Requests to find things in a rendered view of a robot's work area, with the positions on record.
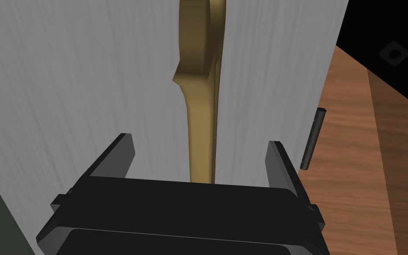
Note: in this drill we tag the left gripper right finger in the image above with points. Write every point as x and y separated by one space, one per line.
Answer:
281 170

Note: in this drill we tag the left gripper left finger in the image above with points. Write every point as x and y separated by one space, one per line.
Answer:
114 160

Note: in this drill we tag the dark door hinge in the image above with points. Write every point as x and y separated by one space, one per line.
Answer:
312 139

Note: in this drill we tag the grey door leaf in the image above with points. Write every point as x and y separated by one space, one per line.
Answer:
83 88

